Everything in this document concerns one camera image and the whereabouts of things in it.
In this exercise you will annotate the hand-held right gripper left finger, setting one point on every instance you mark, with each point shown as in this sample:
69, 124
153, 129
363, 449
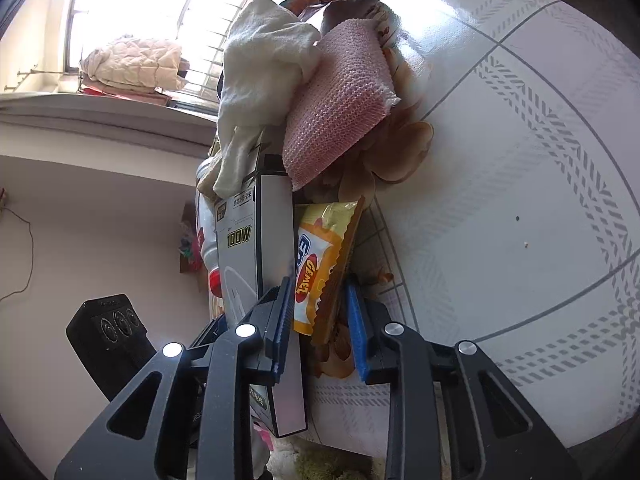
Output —
282, 320

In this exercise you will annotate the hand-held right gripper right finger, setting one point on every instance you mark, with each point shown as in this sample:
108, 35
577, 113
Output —
357, 330

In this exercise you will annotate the yellow snack packet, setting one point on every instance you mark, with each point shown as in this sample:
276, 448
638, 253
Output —
320, 260

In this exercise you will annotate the grey cardboard box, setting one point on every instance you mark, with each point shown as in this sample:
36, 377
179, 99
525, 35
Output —
272, 240

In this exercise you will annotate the pink mesh sponge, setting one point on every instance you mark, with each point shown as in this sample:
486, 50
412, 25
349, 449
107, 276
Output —
335, 105

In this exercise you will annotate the white and red container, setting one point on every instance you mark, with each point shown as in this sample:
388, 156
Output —
207, 240

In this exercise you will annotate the cardboard box colourful clutter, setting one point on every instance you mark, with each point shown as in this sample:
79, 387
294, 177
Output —
189, 240

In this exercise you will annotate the floral plastic tablecloth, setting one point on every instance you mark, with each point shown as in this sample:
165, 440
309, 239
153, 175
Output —
500, 210

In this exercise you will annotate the metal window railing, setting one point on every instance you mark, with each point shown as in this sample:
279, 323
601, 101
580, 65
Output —
200, 75

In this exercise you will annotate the white cloth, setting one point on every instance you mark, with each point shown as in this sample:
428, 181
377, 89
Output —
260, 60

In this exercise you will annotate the beige quilted jacket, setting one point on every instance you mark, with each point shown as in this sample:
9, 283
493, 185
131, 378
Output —
135, 62

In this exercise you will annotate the large orange snack bag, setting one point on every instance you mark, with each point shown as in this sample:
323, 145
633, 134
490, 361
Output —
345, 7

